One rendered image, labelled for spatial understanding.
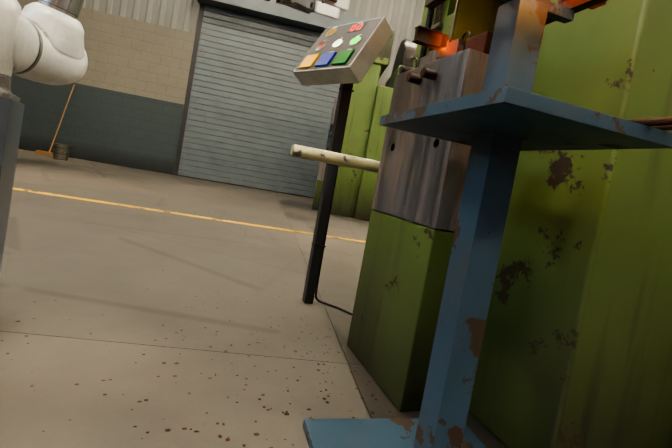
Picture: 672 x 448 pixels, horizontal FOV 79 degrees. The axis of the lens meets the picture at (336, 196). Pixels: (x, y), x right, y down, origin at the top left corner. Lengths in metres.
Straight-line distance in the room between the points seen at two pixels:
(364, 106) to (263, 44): 3.88
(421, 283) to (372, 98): 5.30
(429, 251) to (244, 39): 8.71
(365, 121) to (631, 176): 5.33
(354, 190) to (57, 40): 5.08
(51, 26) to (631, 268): 1.57
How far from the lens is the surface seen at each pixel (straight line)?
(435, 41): 1.31
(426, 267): 1.05
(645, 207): 1.08
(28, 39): 1.40
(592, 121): 0.65
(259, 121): 9.21
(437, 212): 1.04
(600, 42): 1.10
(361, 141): 6.14
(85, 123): 9.89
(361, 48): 1.64
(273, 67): 9.40
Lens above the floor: 0.55
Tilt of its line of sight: 3 degrees down
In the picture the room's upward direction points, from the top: 10 degrees clockwise
